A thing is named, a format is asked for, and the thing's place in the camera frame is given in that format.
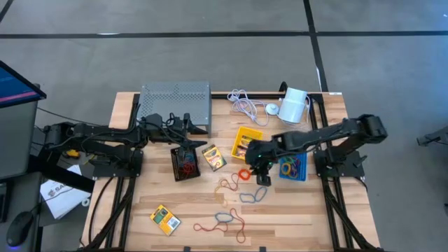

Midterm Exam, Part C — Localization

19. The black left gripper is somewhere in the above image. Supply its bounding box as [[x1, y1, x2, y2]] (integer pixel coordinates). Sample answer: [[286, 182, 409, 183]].
[[167, 112, 209, 150]]

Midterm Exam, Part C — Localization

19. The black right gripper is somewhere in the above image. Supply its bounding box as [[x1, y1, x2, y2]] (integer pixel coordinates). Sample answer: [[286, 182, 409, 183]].
[[244, 139, 279, 186]]

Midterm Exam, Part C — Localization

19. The yellow rubber band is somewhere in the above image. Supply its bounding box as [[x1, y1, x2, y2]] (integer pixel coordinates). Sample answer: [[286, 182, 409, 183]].
[[213, 184, 229, 209]]

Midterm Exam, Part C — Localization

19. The black plastic basket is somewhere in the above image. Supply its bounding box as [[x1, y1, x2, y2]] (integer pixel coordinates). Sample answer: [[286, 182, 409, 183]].
[[170, 146, 202, 183]]

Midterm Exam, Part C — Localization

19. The grey perforated metal shelf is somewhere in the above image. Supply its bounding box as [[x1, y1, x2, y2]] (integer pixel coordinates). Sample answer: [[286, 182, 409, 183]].
[[136, 81, 213, 137]]

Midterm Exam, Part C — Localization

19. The yellow plastic basket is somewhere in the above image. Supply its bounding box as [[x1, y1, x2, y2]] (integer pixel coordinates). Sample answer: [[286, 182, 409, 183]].
[[230, 126, 264, 162]]

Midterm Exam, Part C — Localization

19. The blue plastic basket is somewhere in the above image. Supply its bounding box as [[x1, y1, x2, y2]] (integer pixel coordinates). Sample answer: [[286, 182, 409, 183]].
[[279, 150, 308, 182]]

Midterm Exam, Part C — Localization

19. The long red rubber band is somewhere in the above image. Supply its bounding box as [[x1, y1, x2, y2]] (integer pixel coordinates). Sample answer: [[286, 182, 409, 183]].
[[228, 208, 247, 244]]

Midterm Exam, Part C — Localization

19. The yellow green card pack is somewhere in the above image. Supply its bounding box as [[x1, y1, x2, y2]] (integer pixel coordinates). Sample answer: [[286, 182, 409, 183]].
[[149, 204, 182, 237]]

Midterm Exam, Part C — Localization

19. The white paper manual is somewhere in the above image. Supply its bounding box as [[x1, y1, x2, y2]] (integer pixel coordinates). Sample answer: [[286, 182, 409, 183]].
[[39, 164, 92, 221]]

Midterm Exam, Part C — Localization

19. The monitor with blue screen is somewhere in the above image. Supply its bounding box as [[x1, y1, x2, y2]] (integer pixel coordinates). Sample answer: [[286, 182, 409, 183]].
[[0, 59, 48, 181]]

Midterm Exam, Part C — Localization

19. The black chair base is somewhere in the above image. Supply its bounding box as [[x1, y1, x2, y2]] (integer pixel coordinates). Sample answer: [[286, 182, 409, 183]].
[[416, 126, 448, 148]]

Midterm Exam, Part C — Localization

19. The black computer mouse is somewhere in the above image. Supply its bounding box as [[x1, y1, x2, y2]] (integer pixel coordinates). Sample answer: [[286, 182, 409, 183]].
[[6, 211, 35, 249]]

